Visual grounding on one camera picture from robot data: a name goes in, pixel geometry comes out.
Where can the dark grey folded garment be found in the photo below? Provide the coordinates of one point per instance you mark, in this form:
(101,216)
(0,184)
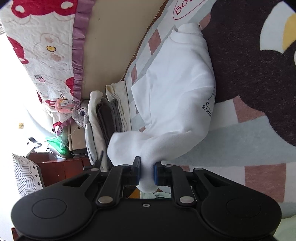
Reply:
(109,118)

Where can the grey plush toy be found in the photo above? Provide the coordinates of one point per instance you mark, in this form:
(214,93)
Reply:
(79,112)

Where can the white red quilted cover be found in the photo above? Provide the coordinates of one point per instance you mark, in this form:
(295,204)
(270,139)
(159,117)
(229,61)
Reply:
(48,39)

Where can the checkered pink grey blanket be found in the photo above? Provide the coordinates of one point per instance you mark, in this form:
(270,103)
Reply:
(252,48)

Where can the cream knitted folded garment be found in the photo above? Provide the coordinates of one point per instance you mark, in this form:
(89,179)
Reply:
(95,143)

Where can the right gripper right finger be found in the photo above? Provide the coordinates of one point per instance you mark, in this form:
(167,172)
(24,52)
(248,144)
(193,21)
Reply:
(175,178)

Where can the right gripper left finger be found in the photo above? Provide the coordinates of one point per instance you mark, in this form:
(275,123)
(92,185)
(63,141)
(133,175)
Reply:
(119,177)

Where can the beige headboard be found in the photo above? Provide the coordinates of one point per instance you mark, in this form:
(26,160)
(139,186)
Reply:
(115,31)

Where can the beige box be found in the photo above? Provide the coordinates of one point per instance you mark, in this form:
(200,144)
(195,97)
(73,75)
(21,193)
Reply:
(76,137)

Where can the green plastic bag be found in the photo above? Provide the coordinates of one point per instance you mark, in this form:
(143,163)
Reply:
(59,146)

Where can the brown wooden cabinet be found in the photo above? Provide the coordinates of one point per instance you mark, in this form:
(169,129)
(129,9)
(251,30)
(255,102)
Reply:
(54,171)

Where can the patterned paper bag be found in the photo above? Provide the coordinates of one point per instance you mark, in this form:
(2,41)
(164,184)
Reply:
(28,175)

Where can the white sweatshirt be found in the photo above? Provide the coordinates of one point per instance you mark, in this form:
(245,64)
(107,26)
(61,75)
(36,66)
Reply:
(175,99)

